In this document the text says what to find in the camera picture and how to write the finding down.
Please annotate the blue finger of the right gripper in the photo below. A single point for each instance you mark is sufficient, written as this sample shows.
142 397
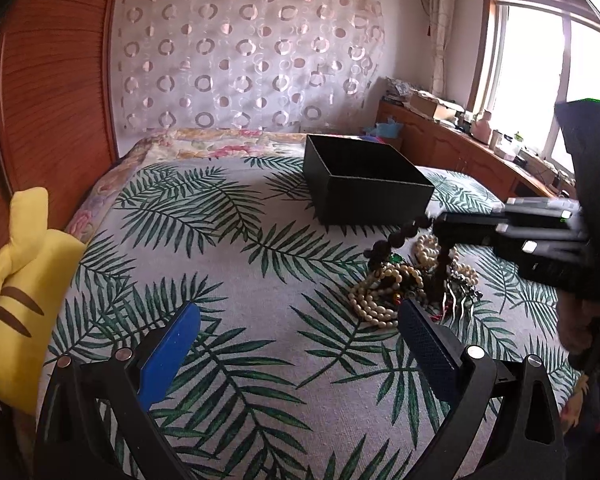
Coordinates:
519 222

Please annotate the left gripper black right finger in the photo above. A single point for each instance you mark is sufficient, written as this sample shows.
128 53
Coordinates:
435 348

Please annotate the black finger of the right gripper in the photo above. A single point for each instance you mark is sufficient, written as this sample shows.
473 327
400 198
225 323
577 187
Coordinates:
548 262

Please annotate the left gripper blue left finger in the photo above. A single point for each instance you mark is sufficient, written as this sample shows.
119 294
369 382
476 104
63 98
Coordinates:
164 351

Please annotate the black square jewelry box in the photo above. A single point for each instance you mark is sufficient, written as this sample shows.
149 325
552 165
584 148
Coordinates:
356 182

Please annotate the person's right hand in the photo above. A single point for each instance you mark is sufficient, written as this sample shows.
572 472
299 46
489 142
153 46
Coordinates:
573 318

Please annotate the pink bottle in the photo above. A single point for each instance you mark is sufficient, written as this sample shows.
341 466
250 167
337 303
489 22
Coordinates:
481 129

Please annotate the window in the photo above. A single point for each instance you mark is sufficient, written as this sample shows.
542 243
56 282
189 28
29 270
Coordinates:
538 53

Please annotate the wooden window cabinet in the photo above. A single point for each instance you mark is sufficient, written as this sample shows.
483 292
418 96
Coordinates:
427 143

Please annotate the palm leaf bedspread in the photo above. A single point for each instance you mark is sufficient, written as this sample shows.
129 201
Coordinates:
283 381

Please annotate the cardboard box on cabinet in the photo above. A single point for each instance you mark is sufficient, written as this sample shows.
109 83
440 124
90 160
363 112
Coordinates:
433 107

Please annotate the blue tissue bag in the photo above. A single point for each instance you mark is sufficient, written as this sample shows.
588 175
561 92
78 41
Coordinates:
389 129

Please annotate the yellow plush pillow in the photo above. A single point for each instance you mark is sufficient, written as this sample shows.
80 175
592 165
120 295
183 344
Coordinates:
37 265

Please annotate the pink circle pattern curtain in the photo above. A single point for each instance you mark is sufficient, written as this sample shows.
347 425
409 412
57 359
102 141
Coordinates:
272 65

